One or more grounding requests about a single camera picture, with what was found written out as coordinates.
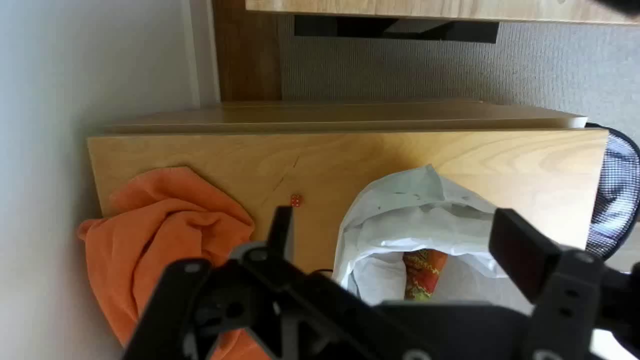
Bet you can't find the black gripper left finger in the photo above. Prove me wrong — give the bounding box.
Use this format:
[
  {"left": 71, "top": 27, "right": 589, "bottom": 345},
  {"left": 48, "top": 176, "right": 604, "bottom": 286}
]
[{"left": 121, "top": 205, "right": 428, "bottom": 360}]

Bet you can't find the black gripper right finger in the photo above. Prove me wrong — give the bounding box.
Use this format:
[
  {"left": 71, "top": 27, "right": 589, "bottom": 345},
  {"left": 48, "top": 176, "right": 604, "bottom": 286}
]
[{"left": 488, "top": 208, "right": 640, "bottom": 360}]

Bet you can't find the orange yellow snack packet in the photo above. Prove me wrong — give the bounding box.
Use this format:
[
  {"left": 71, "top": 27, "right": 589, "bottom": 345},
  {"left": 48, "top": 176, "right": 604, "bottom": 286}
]
[{"left": 399, "top": 249, "right": 449, "bottom": 304}]

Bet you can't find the white bin liner bag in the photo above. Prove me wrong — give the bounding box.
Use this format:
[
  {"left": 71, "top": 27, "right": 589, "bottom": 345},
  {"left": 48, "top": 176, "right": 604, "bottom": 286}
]
[{"left": 329, "top": 164, "right": 535, "bottom": 316}]

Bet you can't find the orange towel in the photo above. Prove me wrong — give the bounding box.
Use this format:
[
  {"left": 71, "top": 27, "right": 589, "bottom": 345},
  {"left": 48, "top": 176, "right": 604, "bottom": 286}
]
[{"left": 76, "top": 167, "right": 271, "bottom": 360}]

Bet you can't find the blue grey fabric bag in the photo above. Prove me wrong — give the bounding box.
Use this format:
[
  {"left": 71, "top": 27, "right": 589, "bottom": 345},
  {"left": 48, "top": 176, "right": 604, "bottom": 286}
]
[{"left": 586, "top": 121, "right": 640, "bottom": 260}]

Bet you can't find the light wood dresser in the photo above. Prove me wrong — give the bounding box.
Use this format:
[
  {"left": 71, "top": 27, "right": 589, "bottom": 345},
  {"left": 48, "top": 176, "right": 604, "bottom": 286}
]
[{"left": 86, "top": 98, "right": 610, "bottom": 277}]

